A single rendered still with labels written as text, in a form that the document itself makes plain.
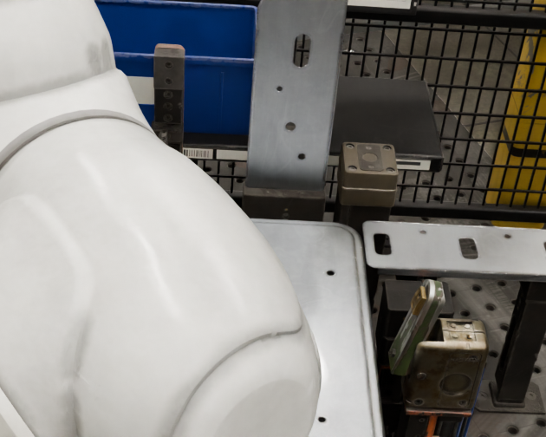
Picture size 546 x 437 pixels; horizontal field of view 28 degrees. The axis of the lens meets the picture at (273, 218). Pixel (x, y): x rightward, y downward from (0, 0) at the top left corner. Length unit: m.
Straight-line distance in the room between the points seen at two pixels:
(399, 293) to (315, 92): 0.29
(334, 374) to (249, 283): 0.92
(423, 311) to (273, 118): 0.38
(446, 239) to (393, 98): 0.32
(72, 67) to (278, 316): 0.17
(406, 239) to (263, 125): 0.25
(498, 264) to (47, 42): 1.08
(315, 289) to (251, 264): 1.02
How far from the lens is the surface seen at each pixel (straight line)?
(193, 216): 0.41
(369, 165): 1.54
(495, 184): 2.06
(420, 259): 1.49
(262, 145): 1.53
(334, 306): 1.40
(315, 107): 1.50
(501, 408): 1.73
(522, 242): 1.56
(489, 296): 1.92
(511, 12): 1.79
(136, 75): 1.58
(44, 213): 0.43
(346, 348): 1.35
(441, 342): 1.31
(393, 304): 1.44
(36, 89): 0.50
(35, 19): 0.50
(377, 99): 1.75
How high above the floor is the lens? 1.95
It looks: 39 degrees down
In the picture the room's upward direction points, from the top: 5 degrees clockwise
